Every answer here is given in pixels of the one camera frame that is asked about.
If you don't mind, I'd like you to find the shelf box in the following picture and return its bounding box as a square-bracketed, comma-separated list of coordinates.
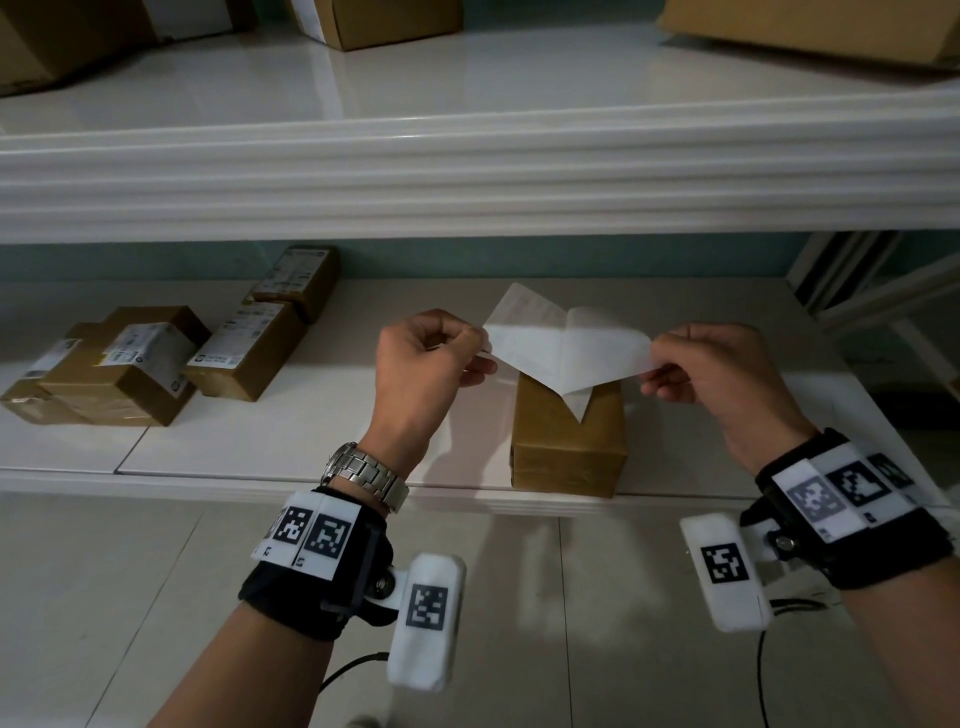
[0, 0, 256, 99]
[284, 0, 465, 52]
[658, 0, 960, 73]

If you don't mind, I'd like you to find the white slatted side frame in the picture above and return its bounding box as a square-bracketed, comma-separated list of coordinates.
[783, 230, 960, 403]

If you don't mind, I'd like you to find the white shelf unit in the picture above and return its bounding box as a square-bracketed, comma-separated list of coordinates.
[0, 0, 960, 519]

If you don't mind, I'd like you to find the person's right hand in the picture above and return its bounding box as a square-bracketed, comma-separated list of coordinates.
[639, 322, 820, 478]

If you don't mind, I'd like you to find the black left camera cable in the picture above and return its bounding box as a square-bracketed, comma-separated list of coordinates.
[318, 650, 391, 691]

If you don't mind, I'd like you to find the labelled box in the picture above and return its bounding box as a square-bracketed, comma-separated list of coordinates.
[22, 322, 106, 388]
[37, 305, 213, 428]
[183, 301, 309, 403]
[247, 245, 341, 325]

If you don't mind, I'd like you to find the white shipping label sticker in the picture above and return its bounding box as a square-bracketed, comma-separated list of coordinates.
[482, 282, 594, 395]

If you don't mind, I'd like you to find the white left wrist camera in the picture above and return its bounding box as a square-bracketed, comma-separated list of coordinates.
[386, 553, 468, 694]

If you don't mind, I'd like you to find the plain taped cardboard box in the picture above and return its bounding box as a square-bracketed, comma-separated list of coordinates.
[511, 371, 628, 499]

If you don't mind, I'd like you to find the small taped cardboard box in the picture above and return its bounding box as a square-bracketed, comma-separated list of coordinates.
[0, 378, 163, 427]

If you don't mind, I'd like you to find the black left wrist strap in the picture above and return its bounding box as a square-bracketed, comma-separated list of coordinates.
[238, 487, 397, 643]

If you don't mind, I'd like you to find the person's left hand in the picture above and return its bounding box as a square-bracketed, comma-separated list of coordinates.
[358, 308, 500, 481]

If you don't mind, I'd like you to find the black right camera cable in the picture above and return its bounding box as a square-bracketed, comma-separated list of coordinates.
[755, 596, 830, 728]

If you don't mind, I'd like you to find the person's left forearm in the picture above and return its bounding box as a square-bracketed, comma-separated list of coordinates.
[146, 599, 331, 728]

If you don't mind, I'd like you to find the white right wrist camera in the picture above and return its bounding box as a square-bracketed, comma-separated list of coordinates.
[679, 512, 774, 635]

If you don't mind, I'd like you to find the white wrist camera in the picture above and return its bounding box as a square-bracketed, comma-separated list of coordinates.
[386, 553, 468, 694]
[679, 512, 774, 635]

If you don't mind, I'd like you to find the black camera cable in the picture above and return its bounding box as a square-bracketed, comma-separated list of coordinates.
[318, 650, 391, 691]
[755, 596, 830, 728]

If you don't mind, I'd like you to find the silver metal wristwatch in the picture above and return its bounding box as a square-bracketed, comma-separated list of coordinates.
[320, 440, 411, 515]

